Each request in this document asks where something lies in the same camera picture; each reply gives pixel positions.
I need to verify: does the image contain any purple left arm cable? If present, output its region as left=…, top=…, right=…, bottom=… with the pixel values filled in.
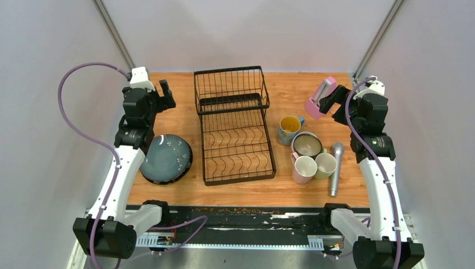
left=58, top=62, right=131, bottom=269

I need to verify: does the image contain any silver microphone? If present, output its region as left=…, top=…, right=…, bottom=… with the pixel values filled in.
left=329, top=142, right=344, bottom=197

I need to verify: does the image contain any black wire dish rack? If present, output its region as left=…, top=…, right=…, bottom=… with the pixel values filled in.
left=193, top=66, right=276, bottom=186

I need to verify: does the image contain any pink metronome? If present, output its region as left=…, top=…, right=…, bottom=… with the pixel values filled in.
left=304, top=76, right=337, bottom=119

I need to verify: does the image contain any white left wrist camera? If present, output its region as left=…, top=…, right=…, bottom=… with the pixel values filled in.
left=129, top=67, right=156, bottom=92

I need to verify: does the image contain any pink ceramic mug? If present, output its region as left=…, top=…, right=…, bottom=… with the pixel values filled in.
left=291, top=152, right=318, bottom=184

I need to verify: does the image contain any blue butterfly mug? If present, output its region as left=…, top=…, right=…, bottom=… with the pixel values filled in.
left=277, top=116, right=305, bottom=146

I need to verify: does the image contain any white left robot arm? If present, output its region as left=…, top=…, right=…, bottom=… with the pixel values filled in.
left=73, top=80, right=176, bottom=259

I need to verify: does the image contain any patterned ceramic bowl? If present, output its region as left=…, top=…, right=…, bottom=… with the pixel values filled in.
left=291, top=132, right=324, bottom=159

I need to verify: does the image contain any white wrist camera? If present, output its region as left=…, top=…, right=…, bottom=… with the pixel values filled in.
left=129, top=67, right=156, bottom=92
left=353, top=80, right=385, bottom=100

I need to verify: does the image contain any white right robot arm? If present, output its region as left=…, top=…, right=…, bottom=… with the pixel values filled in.
left=312, top=85, right=425, bottom=268

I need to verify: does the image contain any blue-grey ceramic plate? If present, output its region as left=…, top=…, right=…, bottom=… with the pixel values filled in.
left=139, top=134, right=193, bottom=185

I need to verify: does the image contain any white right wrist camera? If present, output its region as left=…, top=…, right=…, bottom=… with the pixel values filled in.
left=353, top=80, right=385, bottom=100

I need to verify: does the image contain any light green mug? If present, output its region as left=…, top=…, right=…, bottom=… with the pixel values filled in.
left=314, top=149, right=336, bottom=180

